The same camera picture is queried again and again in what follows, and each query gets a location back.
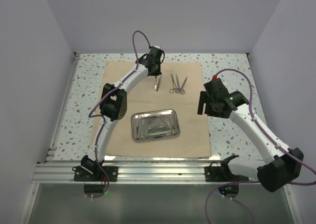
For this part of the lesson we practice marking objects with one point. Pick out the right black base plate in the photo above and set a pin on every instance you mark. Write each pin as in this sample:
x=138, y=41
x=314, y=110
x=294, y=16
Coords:
x=218, y=173

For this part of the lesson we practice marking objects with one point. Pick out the aluminium extrusion rail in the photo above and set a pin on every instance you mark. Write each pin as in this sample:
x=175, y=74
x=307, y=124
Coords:
x=131, y=172

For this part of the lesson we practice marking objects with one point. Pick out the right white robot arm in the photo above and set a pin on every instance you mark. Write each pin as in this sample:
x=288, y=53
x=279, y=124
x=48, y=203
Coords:
x=281, y=163

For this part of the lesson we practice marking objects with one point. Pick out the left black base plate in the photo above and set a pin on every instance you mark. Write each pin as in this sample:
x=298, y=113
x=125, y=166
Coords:
x=82, y=175

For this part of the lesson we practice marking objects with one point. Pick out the stainless steel instrument tray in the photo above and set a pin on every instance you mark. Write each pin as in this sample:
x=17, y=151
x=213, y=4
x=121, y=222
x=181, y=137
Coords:
x=154, y=125

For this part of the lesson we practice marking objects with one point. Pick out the steel tweezers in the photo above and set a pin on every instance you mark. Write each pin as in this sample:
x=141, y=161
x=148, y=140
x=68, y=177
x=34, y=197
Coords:
x=157, y=82

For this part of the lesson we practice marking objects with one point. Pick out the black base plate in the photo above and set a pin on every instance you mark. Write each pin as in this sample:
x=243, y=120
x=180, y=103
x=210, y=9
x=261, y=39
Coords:
x=218, y=173
x=82, y=175

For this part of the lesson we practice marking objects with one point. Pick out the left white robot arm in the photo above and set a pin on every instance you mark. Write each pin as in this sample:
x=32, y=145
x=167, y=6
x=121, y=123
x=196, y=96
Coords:
x=111, y=108

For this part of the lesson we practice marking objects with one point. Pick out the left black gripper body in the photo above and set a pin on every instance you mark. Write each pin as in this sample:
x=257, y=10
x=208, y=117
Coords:
x=157, y=70

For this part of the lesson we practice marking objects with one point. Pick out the steel forceps with rings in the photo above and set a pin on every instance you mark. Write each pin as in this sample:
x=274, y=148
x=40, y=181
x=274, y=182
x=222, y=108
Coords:
x=174, y=88

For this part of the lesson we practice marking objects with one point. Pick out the steel surgical scissors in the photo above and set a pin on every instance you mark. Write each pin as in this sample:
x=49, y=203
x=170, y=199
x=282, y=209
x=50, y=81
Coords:
x=182, y=91

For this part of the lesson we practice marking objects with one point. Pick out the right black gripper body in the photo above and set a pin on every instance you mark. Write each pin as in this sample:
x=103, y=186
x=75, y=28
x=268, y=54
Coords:
x=212, y=110

